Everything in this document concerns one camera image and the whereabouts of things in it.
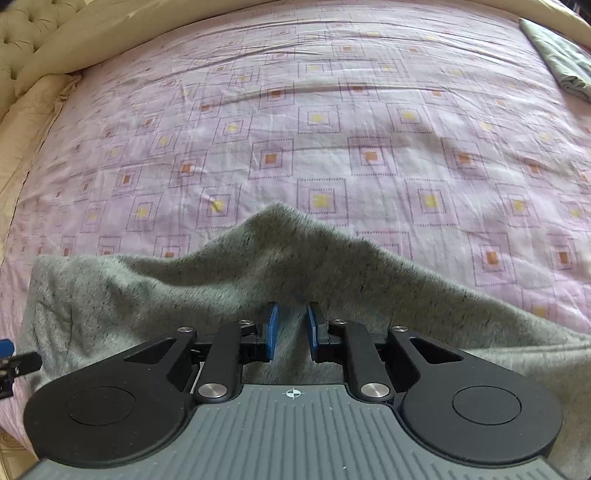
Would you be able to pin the grey speckled pants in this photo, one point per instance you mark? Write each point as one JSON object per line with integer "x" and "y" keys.
{"x": 83, "y": 309}

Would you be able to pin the folded green-grey garment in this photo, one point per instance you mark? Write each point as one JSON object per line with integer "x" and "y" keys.
{"x": 568, "y": 63}

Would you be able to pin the purple patterned bed sheet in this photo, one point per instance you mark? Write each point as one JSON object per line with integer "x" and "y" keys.
{"x": 433, "y": 129}

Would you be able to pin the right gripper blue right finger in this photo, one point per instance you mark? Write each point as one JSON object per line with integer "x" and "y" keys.
{"x": 318, "y": 332}

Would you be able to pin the beige pillow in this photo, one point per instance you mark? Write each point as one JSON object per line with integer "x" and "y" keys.
{"x": 23, "y": 131}

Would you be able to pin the beige tufted headboard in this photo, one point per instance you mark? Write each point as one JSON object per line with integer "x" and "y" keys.
{"x": 25, "y": 26}

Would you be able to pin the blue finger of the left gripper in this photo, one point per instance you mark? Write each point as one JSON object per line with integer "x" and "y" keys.
{"x": 13, "y": 366}

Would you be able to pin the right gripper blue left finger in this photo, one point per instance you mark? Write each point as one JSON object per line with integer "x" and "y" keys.
{"x": 268, "y": 330}

